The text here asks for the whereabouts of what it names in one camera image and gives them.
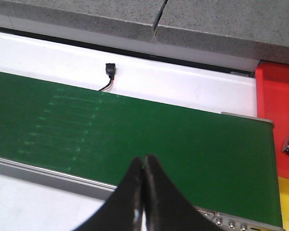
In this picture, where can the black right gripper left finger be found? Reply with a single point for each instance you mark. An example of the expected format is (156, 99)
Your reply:
(123, 210)

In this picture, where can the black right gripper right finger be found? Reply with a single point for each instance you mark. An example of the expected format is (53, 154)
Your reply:
(166, 209)

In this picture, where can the green conveyor belt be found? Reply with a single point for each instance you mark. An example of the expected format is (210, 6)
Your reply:
(220, 162)

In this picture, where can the yellow plastic tray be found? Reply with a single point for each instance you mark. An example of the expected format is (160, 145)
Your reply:
(284, 199)

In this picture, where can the red plastic tray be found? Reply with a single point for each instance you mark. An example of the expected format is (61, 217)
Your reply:
(272, 88)

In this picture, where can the grey stone countertop slab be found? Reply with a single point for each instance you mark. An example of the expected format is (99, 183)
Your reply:
(128, 19)

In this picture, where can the aluminium conveyor side rail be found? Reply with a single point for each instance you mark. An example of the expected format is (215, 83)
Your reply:
(98, 190)

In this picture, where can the black sensor with cable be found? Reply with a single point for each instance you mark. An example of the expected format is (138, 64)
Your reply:
(110, 69)

